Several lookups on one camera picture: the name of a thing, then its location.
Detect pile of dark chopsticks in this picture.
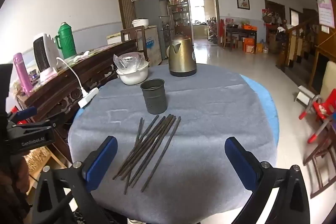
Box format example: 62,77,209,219
112,114,182,195

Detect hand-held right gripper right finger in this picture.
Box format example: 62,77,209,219
224,136,312,224

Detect green thermos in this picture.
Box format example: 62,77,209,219
54,22,77,60

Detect pink bottle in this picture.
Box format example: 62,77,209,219
14,52,34,96

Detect white step stool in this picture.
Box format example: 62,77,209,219
294,85,319,106

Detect tall orange box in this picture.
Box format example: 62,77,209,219
243,38,256,54

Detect dark wooden side table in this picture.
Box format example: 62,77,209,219
225,26,258,50

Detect wooden stair railing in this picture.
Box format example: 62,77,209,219
276,18,336,69

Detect glass display cabinet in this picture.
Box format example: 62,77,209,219
167,0,190,35

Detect wall calendar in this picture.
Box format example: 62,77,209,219
314,0,335,28

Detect white fan heater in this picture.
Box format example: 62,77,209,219
33,33,61,82

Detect white rice cooker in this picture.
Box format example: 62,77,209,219
132,19,149,28

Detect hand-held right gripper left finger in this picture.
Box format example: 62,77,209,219
31,135,118,224

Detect red child chair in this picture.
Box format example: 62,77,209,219
299,89,336,144

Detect white power strip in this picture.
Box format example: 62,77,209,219
78,87,100,108

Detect white chest freezer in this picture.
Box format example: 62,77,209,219
106,32,122,45

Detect dark metal chopstick holder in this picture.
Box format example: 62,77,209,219
140,78,168,115

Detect gold electric kettle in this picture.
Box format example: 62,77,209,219
168,32,197,77

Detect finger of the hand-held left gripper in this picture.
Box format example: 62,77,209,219
16,113,67,134
7,106,38,121

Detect beige armchair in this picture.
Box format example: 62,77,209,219
319,61,336,98

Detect dark wooden chair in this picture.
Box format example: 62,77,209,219
120,25,147,59

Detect white bowl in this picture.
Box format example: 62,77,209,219
116,61,149,85

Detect grey tablecloth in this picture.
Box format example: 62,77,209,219
68,63,277,222

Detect hanging woven basket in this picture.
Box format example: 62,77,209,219
262,9,279,25

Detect grey refrigerator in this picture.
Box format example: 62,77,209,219
133,0,170,59

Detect blue tablecloth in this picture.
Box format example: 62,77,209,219
240,74,279,159

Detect glass bowl in plastic bag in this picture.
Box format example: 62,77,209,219
113,52,146,74

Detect brown wooden chair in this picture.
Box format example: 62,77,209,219
303,119,336,198

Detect white power cable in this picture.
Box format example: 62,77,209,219
56,56,87,96

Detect person's left forearm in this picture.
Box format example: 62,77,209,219
0,153,30,216

